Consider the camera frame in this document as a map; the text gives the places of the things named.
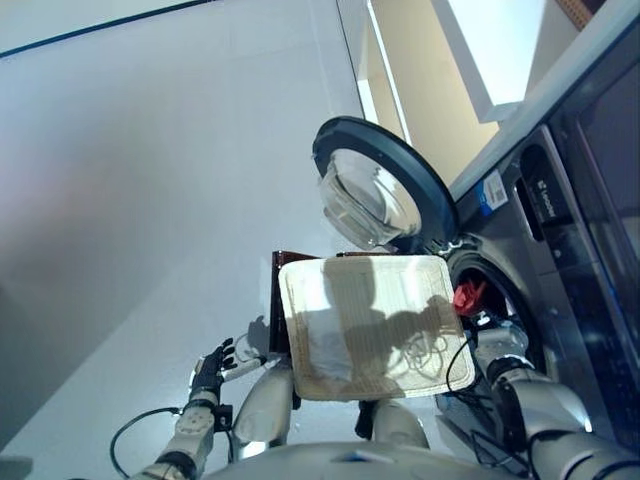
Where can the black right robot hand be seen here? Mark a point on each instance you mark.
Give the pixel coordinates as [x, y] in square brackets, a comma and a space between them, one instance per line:
[487, 322]

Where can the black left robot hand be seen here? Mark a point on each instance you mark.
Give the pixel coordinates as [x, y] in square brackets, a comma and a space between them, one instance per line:
[210, 372]

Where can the red garment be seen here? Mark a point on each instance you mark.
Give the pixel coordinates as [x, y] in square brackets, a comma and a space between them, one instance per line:
[467, 297]

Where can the white garment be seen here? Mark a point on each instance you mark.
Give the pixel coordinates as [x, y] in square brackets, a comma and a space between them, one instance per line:
[330, 350]

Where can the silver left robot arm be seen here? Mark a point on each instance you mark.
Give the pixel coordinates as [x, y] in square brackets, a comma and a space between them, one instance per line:
[192, 425]

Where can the grey front-load washing machine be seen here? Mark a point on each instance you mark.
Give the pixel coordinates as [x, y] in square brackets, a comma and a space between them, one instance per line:
[505, 250]

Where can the brown wooden stool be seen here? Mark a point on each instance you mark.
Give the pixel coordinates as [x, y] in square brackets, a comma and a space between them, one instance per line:
[276, 310]

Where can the white wicker basket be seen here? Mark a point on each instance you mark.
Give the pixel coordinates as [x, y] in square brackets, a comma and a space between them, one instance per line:
[400, 290]

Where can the blue white label sticker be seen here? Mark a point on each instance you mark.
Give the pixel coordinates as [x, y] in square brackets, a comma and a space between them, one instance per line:
[492, 192]

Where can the silver right robot leg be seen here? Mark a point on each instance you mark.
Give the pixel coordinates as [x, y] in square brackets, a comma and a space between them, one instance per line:
[400, 425]

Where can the grey robot torso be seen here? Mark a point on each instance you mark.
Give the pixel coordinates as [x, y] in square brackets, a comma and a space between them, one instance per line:
[350, 465]

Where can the round glass washer door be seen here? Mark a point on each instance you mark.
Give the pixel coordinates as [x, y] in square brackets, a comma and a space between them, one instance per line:
[400, 155]

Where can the white counter cabinet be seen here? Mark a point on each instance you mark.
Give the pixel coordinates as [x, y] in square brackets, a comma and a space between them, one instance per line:
[475, 50]

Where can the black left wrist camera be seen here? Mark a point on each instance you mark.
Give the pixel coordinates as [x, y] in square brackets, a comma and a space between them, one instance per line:
[224, 415]

